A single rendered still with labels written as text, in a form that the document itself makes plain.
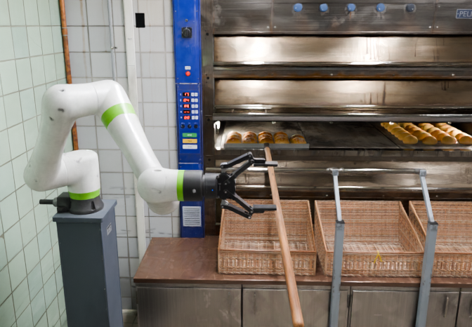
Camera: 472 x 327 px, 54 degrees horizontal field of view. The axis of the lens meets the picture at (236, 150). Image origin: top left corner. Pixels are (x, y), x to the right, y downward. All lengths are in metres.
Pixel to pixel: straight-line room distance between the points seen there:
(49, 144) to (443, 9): 2.29
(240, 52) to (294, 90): 0.40
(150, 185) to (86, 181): 0.65
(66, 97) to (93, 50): 1.43
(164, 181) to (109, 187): 1.82
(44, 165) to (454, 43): 2.36
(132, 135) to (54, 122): 0.26
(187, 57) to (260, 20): 0.49
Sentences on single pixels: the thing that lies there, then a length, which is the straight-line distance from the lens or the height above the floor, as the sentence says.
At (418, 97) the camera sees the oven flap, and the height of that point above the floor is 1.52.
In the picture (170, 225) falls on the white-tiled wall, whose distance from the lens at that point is 3.16.
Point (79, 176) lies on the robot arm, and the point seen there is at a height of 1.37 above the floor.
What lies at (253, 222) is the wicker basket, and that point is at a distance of 3.03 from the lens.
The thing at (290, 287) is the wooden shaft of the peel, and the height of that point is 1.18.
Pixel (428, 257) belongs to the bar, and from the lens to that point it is 2.70.
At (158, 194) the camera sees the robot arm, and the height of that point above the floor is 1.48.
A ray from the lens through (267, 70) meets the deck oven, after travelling 2.85.
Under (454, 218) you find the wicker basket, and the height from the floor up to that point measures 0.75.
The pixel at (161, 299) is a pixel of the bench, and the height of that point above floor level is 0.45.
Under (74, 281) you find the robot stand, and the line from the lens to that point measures 2.13.
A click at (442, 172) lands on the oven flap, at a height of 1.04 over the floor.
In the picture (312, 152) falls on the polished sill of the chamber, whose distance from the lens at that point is 2.96.
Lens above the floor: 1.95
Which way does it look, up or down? 15 degrees down
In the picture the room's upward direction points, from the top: straight up
